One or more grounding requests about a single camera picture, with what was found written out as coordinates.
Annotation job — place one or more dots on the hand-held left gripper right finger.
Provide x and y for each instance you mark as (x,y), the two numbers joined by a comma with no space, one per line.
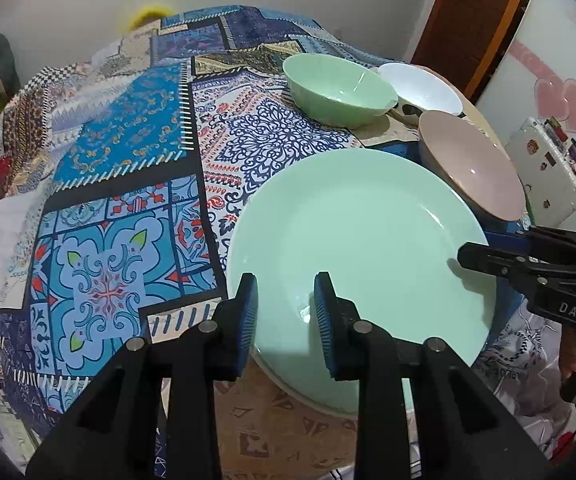
(325,320)

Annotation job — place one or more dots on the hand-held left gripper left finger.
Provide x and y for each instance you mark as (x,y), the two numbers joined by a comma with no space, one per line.
(248,320)

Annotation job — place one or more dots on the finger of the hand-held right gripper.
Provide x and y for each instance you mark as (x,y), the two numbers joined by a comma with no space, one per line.
(553,245)
(508,262)

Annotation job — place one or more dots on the green plate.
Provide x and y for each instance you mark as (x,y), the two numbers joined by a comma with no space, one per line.
(358,220)

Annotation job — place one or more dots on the pink bowl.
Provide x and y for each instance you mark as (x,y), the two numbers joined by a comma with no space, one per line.
(468,160)

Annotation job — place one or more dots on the white bowl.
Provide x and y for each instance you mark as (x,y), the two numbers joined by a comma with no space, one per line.
(423,87)

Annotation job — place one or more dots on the green bowl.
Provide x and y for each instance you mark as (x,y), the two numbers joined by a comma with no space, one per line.
(338,85)

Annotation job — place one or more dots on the person's right hand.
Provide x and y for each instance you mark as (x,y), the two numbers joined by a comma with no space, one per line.
(572,355)

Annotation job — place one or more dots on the white stickered suitcase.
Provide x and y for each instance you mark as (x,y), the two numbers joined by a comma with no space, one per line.
(538,170)

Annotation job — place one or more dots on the white heart-print sliding door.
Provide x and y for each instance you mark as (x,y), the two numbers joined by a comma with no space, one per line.
(558,35)

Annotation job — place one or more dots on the patchwork printed blanket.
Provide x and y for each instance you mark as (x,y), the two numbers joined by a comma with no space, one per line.
(117,135)

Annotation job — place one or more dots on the brown wooden door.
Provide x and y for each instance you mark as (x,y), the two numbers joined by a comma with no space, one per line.
(458,10)

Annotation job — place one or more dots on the yellow fluffy object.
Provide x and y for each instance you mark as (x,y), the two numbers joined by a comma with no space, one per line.
(145,12)

